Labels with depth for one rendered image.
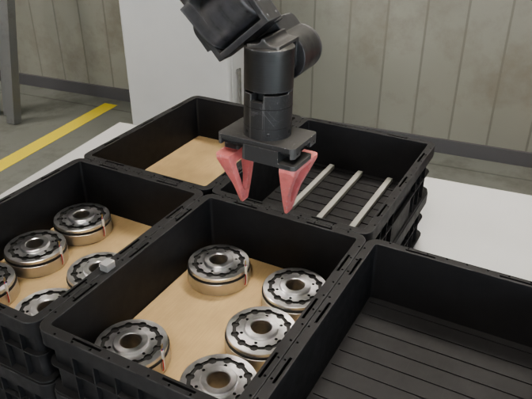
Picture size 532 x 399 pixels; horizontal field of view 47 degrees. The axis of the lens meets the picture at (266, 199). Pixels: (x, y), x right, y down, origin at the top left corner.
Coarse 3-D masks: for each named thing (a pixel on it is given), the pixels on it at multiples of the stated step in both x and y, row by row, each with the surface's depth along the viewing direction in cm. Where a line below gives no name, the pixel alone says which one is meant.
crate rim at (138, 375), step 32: (320, 224) 97; (128, 256) 89; (352, 256) 89; (96, 288) 83; (320, 288) 83; (64, 352) 75; (96, 352) 72; (128, 384) 71; (160, 384) 68; (256, 384) 68
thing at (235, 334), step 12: (240, 312) 89; (252, 312) 90; (264, 312) 89; (276, 312) 89; (228, 324) 87; (240, 324) 87; (288, 324) 87; (228, 336) 84; (240, 336) 84; (276, 336) 84; (240, 348) 82; (252, 348) 83; (264, 348) 83
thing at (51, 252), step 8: (32, 232) 108; (40, 232) 108; (48, 232) 108; (56, 232) 108; (16, 240) 106; (56, 240) 106; (64, 240) 106; (8, 248) 103; (16, 248) 103; (48, 248) 103; (56, 248) 104; (64, 248) 104; (8, 256) 101; (16, 256) 102; (24, 256) 101; (32, 256) 101; (40, 256) 102; (48, 256) 101; (24, 264) 100; (32, 264) 100
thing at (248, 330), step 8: (248, 320) 87; (256, 320) 87; (264, 320) 87; (272, 320) 87; (248, 328) 85; (272, 328) 85; (248, 336) 84; (256, 336) 84; (264, 336) 84; (272, 336) 84
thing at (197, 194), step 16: (80, 160) 118; (48, 176) 112; (128, 176) 113; (144, 176) 112; (16, 192) 106; (192, 192) 106; (176, 208) 102; (160, 224) 97; (144, 240) 93; (112, 256) 89; (96, 272) 86; (80, 288) 83; (0, 304) 80; (0, 320) 79; (16, 320) 77; (32, 320) 77; (32, 336) 78
